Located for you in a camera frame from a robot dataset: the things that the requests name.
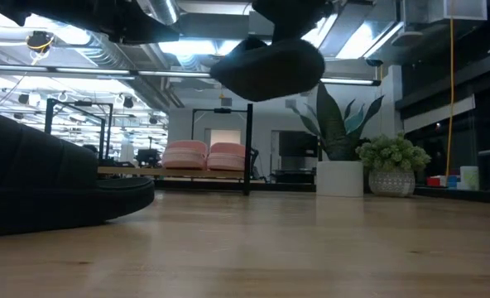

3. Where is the black aluminium table frame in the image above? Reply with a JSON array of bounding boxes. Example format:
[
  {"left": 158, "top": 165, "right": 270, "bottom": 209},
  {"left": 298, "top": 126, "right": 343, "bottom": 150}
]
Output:
[{"left": 153, "top": 180, "right": 490, "bottom": 204}]

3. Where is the black slide sandal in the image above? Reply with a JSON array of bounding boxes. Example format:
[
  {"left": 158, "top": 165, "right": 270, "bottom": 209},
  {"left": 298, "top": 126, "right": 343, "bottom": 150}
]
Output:
[
  {"left": 0, "top": 108, "right": 156, "bottom": 238},
  {"left": 209, "top": 36, "right": 325, "bottom": 103}
]

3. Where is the bushy green plant patterned pot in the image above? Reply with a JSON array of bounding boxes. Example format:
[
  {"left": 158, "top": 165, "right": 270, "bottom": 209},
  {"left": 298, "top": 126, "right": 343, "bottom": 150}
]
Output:
[{"left": 355, "top": 132, "right": 432, "bottom": 198}]

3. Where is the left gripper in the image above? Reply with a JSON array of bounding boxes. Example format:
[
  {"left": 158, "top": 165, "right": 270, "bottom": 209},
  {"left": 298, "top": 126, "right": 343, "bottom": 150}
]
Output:
[{"left": 103, "top": 0, "right": 181, "bottom": 45}]

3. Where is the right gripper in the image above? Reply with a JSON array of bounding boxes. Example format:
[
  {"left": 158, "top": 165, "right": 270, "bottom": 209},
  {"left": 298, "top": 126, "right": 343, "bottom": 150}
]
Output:
[{"left": 252, "top": 0, "right": 335, "bottom": 45}]

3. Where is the grey ceiling unit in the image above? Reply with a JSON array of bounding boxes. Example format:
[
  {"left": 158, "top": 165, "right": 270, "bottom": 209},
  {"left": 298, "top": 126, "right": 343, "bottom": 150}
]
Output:
[{"left": 401, "top": 0, "right": 488, "bottom": 24}]

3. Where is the long ceiling light bar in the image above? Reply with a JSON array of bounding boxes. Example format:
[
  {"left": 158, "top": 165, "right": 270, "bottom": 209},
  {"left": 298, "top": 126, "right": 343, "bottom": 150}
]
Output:
[{"left": 0, "top": 63, "right": 382, "bottom": 87}]

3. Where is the white green cylinder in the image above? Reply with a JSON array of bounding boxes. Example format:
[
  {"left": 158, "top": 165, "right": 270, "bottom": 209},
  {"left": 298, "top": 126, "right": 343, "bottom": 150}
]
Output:
[{"left": 459, "top": 166, "right": 481, "bottom": 190}]

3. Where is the black wall screen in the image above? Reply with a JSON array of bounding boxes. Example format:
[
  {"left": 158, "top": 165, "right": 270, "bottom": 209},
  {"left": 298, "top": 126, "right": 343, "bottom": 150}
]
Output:
[{"left": 278, "top": 130, "right": 319, "bottom": 158}]

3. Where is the snake plant white pot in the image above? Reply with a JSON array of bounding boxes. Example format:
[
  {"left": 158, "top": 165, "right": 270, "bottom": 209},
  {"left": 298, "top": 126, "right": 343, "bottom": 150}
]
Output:
[{"left": 290, "top": 82, "right": 386, "bottom": 199}]

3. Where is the small dark monitor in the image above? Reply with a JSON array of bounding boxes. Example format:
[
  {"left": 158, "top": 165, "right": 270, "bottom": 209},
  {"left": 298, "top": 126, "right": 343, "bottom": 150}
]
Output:
[{"left": 136, "top": 148, "right": 162, "bottom": 167}]

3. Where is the pink slide sandal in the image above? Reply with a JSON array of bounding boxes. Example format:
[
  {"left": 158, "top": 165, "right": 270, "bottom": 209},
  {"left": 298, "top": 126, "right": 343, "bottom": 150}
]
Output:
[
  {"left": 207, "top": 142, "right": 247, "bottom": 172},
  {"left": 161, "top": 139, "right": 209, "bottom": 171}
]

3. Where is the wooden shelf black frame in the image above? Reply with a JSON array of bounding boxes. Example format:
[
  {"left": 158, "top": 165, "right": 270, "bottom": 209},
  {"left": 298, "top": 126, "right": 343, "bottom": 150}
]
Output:
[{"left": 97, "top": 103, "right": 254, "bottom": 197}]

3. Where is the hanging yellow cord reel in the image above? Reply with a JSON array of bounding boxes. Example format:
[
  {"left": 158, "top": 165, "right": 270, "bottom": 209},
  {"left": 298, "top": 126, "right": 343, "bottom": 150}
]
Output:
[{"left": 25, "top": 30, "right": 56, "bottom": 55}]

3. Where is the black background rig frame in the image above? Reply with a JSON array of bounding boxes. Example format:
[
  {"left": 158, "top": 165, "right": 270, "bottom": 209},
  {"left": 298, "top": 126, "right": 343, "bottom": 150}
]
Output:
[
  {"left": 42, "top": 98, "right": 114, "bottom": 166},
  {"left": 190, "top": 107, "right": 246, "bottom": 167}
]

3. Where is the yellow cable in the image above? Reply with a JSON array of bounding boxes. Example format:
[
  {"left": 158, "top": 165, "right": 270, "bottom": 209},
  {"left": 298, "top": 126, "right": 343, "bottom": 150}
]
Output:
[{"left": 444, "top": 18, "right": 455, "bottom": 180}]

